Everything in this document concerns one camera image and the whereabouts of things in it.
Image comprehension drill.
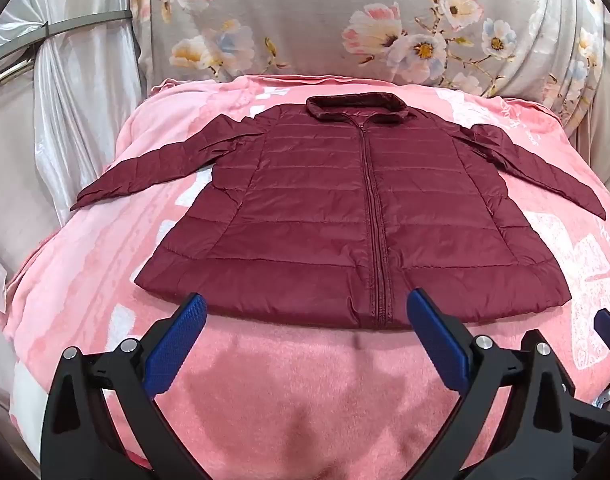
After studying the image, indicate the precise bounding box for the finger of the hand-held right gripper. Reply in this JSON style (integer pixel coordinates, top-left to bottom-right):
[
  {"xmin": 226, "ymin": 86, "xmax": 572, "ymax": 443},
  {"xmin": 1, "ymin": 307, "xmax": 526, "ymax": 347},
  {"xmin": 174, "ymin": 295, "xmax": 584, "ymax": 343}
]
[
  {"xmin": 593, "ymin": 308, "xmax": 610, "ymax": 367},
  {"xmin": 565, "ymin": 385, "xmax": 610, "ymax": 480}
]

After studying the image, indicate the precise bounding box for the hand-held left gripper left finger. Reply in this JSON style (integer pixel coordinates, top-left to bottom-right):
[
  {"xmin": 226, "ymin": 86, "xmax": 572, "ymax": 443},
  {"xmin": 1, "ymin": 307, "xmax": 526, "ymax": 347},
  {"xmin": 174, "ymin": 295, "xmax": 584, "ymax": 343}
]
[{"xmin": 41, "ymin": 292, "xmax": 221, "ymax": 480}]

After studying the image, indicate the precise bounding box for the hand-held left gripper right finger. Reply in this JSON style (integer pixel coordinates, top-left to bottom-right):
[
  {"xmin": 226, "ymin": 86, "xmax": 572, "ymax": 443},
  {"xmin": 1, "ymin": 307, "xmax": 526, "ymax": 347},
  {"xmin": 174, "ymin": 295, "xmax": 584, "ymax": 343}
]
[{"xmin": 406, "ymin": 287, "xmax": 574, "ymax": 480}]

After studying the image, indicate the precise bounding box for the maroon quilted puffer jacket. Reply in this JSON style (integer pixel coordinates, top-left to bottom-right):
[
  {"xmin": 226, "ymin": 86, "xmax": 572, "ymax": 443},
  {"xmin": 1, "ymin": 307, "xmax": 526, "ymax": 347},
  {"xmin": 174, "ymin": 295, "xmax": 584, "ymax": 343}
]
[{"xmin": 70, "ymin": 92, "xmax": 607, "ymax": 331}]

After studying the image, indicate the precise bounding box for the pink blanket with white print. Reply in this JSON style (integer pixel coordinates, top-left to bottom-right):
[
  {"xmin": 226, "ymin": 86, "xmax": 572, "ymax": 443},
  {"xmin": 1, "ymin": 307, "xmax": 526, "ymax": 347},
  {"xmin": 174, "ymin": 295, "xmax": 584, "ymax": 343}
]
[{"xmin": 2, "ymin": 74, "xmax": 610, "ymax": 480}]

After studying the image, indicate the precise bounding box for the white satin curtain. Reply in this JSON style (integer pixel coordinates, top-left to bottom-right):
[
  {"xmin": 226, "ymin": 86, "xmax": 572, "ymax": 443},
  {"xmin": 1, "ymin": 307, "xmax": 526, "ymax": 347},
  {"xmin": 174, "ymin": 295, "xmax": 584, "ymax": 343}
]
[{"xmin": 0, "ymin": 0, "xmax": 153, "ymax": 311}]

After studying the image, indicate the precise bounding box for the grey floral bed sheet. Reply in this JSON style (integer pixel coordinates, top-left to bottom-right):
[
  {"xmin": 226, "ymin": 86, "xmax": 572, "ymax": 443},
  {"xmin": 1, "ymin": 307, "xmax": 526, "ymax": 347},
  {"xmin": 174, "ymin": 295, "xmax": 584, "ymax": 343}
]
[{"xmin": 129, "ymin": 0, "xmax": 608, "ymax": 113}]

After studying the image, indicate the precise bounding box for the grey metal rail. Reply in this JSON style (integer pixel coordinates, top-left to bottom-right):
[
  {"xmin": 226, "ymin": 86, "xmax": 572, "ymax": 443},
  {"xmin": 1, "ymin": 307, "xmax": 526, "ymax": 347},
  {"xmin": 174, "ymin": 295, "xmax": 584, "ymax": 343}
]
[{"xmin": 0, "ymin": 9, "xmax": 134, "ymax": 72}]

